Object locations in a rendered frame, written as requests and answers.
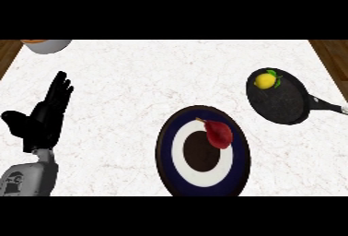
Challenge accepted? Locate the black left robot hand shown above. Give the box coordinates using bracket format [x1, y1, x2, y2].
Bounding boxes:
[0, 70, 75, 154]

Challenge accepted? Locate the blue and white plate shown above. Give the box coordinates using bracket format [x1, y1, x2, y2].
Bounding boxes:
[155, 104, 252, 197]

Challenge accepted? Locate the yellow lemon with leaves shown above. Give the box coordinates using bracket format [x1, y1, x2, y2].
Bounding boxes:
[252, 69, 285, 90]

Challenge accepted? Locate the black frying pan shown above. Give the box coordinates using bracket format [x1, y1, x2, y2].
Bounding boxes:
[245, 67, 348, 126]

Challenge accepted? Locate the grey bowl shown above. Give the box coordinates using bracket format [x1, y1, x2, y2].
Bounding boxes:
[19, 39, 74, 55]

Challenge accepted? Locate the red pear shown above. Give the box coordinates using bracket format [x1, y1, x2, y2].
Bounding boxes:
[195, 116, 235, 150]

